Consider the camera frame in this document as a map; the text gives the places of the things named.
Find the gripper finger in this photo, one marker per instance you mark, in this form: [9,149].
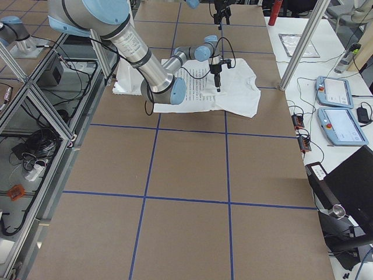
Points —
[215,80]
[219,84]

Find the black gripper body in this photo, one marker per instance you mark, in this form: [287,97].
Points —
[220,9]
[215,69]

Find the white long-sleeve printed shirt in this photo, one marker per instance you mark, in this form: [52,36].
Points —
[239,93]

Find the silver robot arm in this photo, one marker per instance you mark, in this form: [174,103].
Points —
[111,21]
[194,4]

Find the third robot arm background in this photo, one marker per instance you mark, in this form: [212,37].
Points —
[14,31]

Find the red bottle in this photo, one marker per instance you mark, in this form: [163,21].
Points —
[275,12]

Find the upper orange black adapter box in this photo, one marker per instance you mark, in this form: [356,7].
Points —
[298,121]

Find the orange black adapter box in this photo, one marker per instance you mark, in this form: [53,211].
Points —
[304,144]
[298,121]

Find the lower orange black adapter box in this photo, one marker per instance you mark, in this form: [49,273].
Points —
[304,144]

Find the upper blue teach pendant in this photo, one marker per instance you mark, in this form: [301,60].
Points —
[334,92]

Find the blue teach pendant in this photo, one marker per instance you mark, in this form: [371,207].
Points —
[340,127]
[334,92]

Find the lower blue teach pendant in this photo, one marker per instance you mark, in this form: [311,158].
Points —
[340,127]

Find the black power adapter brick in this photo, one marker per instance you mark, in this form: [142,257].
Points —
[362,115]

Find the grey control box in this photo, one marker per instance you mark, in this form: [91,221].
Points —
[52,73]

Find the black laptop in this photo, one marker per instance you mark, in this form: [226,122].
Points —
[351,183]

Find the silver metal cup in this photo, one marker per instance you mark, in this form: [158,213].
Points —
[338,211]

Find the white power strip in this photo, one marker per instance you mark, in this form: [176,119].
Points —
[37,169]

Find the orange plastic part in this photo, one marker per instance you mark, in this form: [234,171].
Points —
[16,192]

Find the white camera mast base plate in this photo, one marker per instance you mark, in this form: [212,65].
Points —
[128,80]

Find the aluminium frame post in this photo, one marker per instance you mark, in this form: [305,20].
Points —
[310,27]

